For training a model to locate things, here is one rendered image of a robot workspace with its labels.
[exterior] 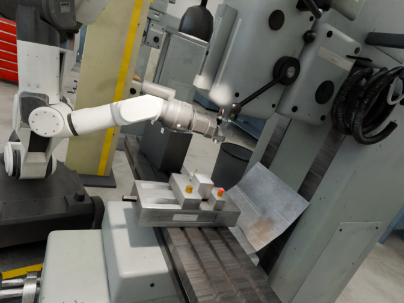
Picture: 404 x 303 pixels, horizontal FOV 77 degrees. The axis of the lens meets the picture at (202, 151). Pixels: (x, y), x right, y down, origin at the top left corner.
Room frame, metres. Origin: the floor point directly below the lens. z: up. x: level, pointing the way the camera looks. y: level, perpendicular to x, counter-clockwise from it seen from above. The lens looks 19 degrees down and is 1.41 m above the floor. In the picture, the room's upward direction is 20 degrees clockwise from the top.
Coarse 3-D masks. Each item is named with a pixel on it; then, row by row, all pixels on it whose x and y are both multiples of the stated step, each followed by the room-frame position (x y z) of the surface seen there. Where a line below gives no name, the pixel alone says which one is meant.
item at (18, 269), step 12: (0, 252) 0.80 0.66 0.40; (12, 252) 0.82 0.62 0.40; (24, 252) 0.84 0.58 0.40; (36, 252) 0.86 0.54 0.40; (0, 264) 0.75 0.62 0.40; (12, 264) 0.77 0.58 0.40; (24, 264) 0.79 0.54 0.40; (36, 264) 0.81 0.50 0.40; (12, 276) 0.75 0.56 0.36; (24, 276) 0.78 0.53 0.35; (0, 300) 0.73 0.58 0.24; (12, 300) 0.76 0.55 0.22; (36, 300) 0.91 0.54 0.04
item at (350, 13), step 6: (336, 0) 0.74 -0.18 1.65; (342, 0) 0.75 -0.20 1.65; (348, 0) 0.76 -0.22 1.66; (354, 0) 0.77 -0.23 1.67; (360, 0) 0.78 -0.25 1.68; (336, 6) 0.75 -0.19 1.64; (342, 6) 0.75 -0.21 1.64; (348, 6) 0.76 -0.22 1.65; (354, 6) 0.77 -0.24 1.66; (360, 6) 0.78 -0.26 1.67; (342, 12) 0.76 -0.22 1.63; (348, 12) 0.77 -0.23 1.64; (354, 12) 0.78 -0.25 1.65; (348, 18) 0.79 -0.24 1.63; (354, 18) 0.79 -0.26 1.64
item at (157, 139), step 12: (144, 132) 1.15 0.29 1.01; (156, 132) 1.07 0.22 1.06; (168, 132) 1.01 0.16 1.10; (180, 132) 1.04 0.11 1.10; (144, 144) 1.13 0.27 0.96; (156, 144) 1.05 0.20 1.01; (168, 144) 1.01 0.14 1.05; (180, 144) 1.05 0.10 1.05; (156, 156) 1.03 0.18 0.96; (168, 156) 1.02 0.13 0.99; (180, 156) 1.06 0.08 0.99; (168, 168) 1.03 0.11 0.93; (180, 168) 1.08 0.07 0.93
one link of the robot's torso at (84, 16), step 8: (80, 0) 0.72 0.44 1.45; (88, 0) 0.72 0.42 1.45; (96, 0) 0.74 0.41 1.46; (104, 0) 0.77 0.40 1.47; (80, 8) 0.74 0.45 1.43; (88, 8) 0.75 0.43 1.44; (96, 8) 0.77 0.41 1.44; (104, 8) 0.79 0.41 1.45; (80, 16) 0.77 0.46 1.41; (88, 16) 0.78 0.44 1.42; (96, 16) 0.80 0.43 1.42; (80, 24) 0.87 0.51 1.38; (88, 24) 0.82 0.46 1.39
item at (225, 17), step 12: (216, 12) 0.73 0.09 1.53; (228, 12) 0.71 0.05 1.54; (216, 24) 0.71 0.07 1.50; (228, 24) 0.71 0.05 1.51; (216, 36) 0.70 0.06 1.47; (228, 36) 0.72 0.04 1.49; (216, 48) 0.71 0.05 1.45; (204, 60) 0.71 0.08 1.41; (216, 60) 0.71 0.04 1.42; (204, 72) 0.70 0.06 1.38; (204, 84) 0.71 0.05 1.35
